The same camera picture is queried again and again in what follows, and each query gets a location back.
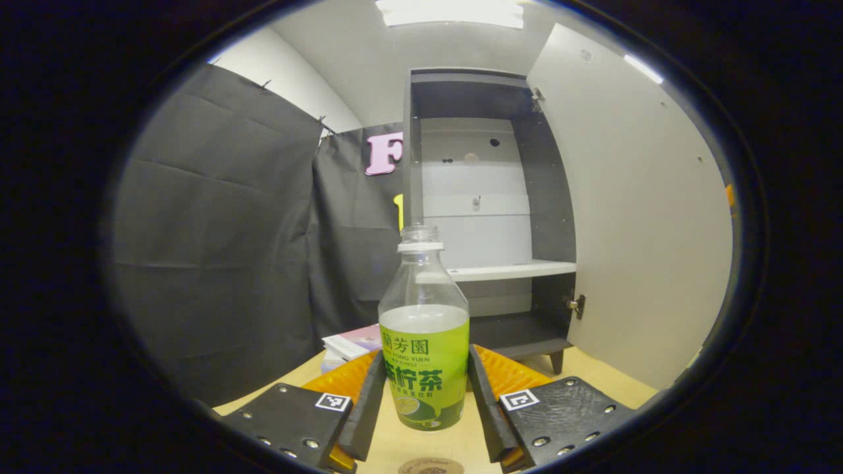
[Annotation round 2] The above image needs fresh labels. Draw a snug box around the light grey cabinet door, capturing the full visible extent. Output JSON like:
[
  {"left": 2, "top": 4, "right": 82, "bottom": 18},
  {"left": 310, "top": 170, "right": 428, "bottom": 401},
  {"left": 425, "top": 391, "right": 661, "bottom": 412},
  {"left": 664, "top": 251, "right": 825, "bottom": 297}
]
[{"left": 527, "top": 23, "right": 734, "bottom": 390}]

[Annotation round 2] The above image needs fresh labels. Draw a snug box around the large ceiling light panel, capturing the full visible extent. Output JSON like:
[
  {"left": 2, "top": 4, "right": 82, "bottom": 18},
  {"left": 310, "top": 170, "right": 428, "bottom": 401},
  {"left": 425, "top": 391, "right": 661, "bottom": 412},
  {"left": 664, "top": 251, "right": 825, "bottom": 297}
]
[{"left": 375, "top": 0, "right": 526, "bottom": 29}]

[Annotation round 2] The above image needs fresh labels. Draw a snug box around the small ceiling light panel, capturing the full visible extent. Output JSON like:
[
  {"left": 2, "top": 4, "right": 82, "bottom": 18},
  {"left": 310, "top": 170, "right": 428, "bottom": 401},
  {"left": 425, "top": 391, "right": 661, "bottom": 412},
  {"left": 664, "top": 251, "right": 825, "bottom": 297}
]
[{"left": 623, "top": 54, "right": 665, "bottom": 84}]

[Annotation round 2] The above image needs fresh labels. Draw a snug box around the pink book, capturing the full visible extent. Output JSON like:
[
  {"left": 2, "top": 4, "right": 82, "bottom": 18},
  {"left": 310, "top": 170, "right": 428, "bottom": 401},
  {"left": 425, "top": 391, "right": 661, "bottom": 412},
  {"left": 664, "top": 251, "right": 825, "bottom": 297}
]
[{"left": 321, "top": 324, "right": 383, "bottom": 361}]

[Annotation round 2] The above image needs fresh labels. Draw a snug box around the black backdrop cloth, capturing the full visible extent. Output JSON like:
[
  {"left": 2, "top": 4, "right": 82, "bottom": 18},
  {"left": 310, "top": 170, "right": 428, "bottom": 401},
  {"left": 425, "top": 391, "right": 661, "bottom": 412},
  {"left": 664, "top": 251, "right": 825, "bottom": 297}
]
[{"left": 109, "top": 63, "right": 412, "bottom": 409}]

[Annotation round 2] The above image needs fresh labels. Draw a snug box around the white cabinet shelf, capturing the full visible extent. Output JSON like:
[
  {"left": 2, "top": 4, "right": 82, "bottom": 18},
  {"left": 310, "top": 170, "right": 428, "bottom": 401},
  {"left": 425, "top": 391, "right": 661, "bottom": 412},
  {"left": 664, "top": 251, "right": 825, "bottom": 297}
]
[{"left": 447, "top": 259, "right": 577, "bottom": 282}]

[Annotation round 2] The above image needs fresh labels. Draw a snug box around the round brown coaster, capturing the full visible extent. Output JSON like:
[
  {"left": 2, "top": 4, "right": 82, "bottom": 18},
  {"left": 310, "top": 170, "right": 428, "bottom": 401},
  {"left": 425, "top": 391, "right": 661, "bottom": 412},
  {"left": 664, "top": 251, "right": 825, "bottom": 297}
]
[{"left": 398, "top": 457, "right": 465, "bottom": 474}]

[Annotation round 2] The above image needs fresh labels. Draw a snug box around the dark grey cabinet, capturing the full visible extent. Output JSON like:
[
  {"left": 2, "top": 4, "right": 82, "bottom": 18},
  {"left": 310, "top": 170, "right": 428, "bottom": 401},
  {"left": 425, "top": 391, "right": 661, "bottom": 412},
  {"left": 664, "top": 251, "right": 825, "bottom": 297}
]
[{"left": 402, "top": 66, "right": 587, "bottom": 375}]

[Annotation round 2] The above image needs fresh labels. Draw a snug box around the green label plastic bottle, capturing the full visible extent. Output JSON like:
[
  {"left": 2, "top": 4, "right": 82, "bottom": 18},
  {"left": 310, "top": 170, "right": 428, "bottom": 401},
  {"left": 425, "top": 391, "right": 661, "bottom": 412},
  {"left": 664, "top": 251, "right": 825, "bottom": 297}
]
[{"left": 378, "top": 225, "right": 470, "bottom": 432}]

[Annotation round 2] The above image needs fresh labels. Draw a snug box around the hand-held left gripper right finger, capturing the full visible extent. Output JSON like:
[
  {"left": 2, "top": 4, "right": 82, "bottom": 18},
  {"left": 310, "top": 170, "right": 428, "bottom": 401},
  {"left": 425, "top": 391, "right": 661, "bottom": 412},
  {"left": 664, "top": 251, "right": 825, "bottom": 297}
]
[{"left": 468, "top": 344, "right": 636, "bottom": 471}]

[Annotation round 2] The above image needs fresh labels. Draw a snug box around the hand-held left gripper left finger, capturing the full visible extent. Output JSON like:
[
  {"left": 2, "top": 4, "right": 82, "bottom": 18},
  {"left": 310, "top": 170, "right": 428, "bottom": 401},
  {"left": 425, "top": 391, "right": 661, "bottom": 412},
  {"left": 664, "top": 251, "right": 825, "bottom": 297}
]
[{"left": 221, "top": 349, "right": 387, "bottom": 473}]

